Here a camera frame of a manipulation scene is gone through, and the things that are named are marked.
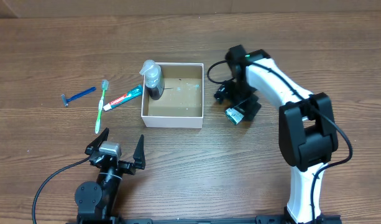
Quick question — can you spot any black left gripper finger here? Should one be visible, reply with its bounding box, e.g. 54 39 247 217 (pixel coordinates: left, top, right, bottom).
85 128 109 155
133 134 146 170

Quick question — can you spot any green white soap box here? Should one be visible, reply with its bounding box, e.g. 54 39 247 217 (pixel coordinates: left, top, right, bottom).
225 108 244 125

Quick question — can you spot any blue disposable razor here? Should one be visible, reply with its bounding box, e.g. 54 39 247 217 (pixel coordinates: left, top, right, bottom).
61 86 96 107

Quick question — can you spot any green white toothbrush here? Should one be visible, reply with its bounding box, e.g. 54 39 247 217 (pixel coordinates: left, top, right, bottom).
94 80 109 134

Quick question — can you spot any Colgate toothpaste tube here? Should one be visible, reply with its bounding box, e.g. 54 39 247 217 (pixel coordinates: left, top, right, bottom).
103 85 143 111

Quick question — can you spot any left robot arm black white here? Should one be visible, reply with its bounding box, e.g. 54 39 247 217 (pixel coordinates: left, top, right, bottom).
75 128 145 223

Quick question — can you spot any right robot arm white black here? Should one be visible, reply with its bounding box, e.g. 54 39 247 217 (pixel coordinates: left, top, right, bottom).
214 45 342 223

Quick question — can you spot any white cardboard box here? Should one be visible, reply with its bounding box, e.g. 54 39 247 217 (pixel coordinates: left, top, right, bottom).
140 62 204 129

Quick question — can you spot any clear pump bottle dark liquid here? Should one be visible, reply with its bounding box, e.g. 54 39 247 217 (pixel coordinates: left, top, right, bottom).
139 60 165 100

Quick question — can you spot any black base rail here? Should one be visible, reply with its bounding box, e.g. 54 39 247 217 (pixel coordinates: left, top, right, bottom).
65 213 342 224

